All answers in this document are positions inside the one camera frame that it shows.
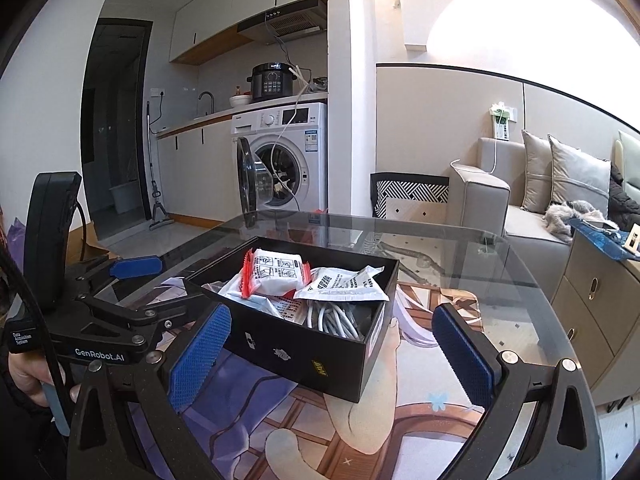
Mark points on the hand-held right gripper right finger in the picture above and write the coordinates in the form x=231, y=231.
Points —
x=465, y=360

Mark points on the black pressure cooker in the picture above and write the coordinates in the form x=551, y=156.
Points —
x=272, y=82

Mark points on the grey sofa cushion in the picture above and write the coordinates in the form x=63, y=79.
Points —
x=580, y=177
x=535, y=170

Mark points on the white packet with red edges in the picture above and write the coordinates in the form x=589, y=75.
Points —
x=275, y=270

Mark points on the white wall cabinets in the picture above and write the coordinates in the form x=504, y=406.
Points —
x=225, y=10

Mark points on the white bowl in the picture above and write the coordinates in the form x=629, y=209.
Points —
x=240, y=100

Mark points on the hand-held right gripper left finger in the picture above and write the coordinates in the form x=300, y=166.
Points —
x=200, y=355

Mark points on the steel range hood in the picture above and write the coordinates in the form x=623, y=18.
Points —
x=290, y=22

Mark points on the grey plastic bin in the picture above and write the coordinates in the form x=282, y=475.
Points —
x=124, y=199

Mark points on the white washing machine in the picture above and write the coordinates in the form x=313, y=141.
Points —
x=310, y=160

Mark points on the grey furry cloth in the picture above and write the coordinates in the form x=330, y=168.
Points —
x=567, y=217

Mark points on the white kitchen base cabinet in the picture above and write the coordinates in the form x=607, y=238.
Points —
x=195, y=175

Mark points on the grey drawer cabinet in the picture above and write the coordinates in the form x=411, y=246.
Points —
x=590, y=320

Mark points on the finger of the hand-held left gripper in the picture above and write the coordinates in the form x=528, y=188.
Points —
x=165, y=310
x=137, y=266

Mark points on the small white frame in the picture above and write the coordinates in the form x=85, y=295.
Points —
x=632, y=237

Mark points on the black kitchen faucet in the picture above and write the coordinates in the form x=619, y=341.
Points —
x=209, y=97

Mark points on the black door frame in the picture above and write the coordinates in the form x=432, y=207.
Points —
x=145, y=110

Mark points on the grey flat mop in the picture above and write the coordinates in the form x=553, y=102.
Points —
x=160, y=215

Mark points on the beige sofa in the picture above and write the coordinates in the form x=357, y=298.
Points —
x=480, y=200

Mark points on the black jacket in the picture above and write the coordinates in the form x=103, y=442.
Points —
x=627, y=195

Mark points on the black cardboard box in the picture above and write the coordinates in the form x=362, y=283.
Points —
x=300, y=360

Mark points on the black white patterned chair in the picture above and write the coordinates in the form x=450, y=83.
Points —
x=410, y=192

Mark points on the white printed packet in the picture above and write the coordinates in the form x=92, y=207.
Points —
x=345, y=285
x=250, y=302

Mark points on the person's left hand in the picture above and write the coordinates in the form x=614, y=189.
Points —
x=25, y=375

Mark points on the wall socket with charger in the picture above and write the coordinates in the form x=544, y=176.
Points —
x=501, y=121

